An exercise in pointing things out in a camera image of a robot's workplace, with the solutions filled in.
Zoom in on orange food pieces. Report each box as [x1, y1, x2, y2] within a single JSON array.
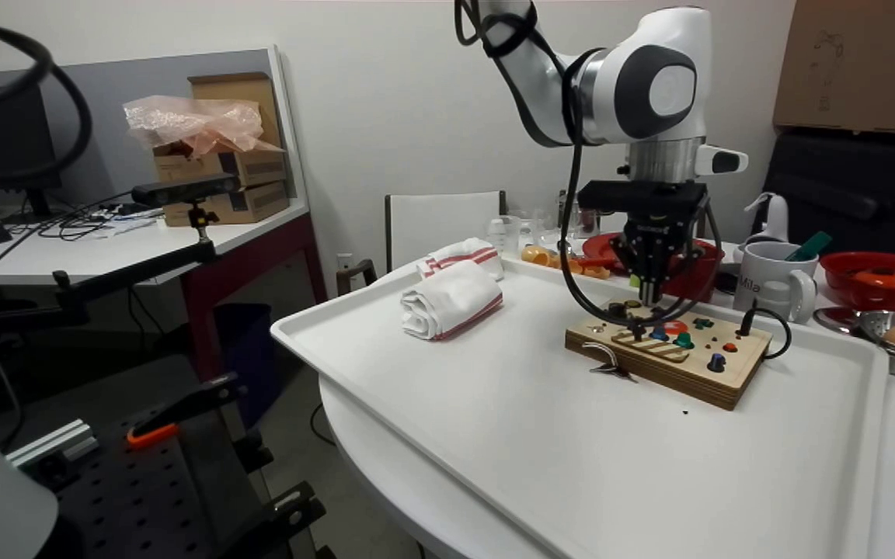
[[520, 241, 614, 278]]

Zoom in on brown cardboard sheet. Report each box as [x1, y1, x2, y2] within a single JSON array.
[[770, 0, 895, 136]]

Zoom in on wooden busy board with switches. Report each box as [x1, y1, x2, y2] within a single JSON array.
[[563, 293, 772, 411]]

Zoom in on grey partition panel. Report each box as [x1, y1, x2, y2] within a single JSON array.
[[0, 42, 310, 215]]

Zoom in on white chair back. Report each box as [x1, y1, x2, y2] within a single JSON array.
[[383, 187, 509, 272]]

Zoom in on wide red bowl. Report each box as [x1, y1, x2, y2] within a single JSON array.
[[818, 247, 895, 315]]

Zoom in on thick black cable hose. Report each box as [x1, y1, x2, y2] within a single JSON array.
[[0, 8, 95, 193]]

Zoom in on black clamp with orange tip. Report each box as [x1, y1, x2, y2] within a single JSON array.
[[120, 368, 245, 452]]

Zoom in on black perforated breadboard table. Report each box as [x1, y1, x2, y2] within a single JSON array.
[[8, 411, 334, 559]]

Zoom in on black stereo camera bar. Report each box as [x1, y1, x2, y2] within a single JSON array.
[[128, 171, 245, 211]]

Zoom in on white kettle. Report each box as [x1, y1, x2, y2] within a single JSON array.
[[743, 190, 794, 247]]

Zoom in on stacked cardboard boxes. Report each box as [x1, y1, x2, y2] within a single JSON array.
[[148, 72, 299, 229]]

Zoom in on white desk with red legs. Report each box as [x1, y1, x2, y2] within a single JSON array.
[[0, 195, 330, 385]]

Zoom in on crumpled pink plastic bag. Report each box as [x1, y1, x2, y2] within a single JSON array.
[[120, 92, 266, 162]]

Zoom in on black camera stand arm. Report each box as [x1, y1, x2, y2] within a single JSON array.
[[48, 202, 224, 313]]

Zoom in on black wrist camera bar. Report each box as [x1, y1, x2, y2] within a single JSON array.
[[579, 177, 707, 216]]

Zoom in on large white plastic tray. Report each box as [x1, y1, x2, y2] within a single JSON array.
[[266, 247, 895, 559]]

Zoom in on folded white red-striped towel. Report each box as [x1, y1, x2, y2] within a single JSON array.
[[415, 234, 507, 282]]

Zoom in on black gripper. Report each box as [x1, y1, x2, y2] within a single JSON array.
[[613, 209, 701, 342]]

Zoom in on black jack cable on board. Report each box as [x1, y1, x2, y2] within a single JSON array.
[[734, 297, 794, 363]]

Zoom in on green utensil handle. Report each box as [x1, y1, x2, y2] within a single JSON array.
[[786, 229, 837, 265]]

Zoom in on clear plastic bottle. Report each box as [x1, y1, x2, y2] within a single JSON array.
[[489, 211, 533, 260]]

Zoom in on rolled white towel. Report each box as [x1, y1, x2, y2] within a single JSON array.
[[397, 256, 507, 345]]

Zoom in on red plastic cup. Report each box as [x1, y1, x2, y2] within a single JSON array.
[[667, 241, 728, 304]]

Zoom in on white mug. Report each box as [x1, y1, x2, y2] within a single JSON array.
[[734, 238, 823, 321]]

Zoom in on black couch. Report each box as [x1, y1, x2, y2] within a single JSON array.
[[762, 125, 895, 265]]

